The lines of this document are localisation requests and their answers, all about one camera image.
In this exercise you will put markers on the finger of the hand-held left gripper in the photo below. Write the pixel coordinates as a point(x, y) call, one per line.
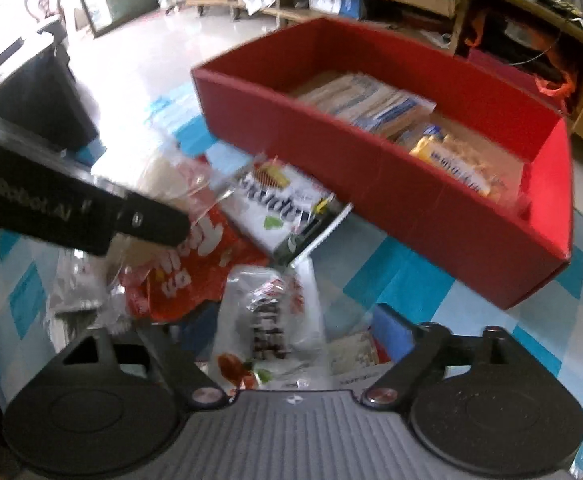
point(151, 220)

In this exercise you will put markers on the orange bag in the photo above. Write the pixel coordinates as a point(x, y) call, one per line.
point(559, 87)

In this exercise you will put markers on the blue checkered cloth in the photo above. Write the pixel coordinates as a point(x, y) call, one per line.
point(411, 285)

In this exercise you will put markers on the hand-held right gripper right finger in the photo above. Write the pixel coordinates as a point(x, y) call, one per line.
point(389, 327)

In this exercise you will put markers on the black side table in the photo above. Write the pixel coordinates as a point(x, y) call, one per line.
point(36, 100)

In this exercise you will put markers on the wooden chair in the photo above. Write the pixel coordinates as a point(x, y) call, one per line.
point(41, 7)

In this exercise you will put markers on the white box with dark lettering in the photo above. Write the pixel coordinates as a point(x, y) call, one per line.
point(271, 205)

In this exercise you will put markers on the red cardboard box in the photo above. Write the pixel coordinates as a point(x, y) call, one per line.
point(371, 185)

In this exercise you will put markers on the beige and blue cracker packet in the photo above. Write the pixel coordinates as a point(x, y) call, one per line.
point(361, 100)

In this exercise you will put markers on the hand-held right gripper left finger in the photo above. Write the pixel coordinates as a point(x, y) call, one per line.
point(171, 355)

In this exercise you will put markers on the white packet of dark cookies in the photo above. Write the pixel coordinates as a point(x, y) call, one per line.
point(266, 320)

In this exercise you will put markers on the yellow biscuit packet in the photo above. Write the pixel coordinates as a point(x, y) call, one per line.
point(451, 160)

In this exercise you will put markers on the clear packet of pale crackers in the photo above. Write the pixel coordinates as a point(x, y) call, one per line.
point(161, 180)

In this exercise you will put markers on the red snack bag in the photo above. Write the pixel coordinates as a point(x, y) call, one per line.
point(196, 270)

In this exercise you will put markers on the beige snack packet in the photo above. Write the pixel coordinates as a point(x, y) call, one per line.
point(351, 355)

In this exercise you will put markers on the blue and white box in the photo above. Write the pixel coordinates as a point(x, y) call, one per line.
point(344, 2)

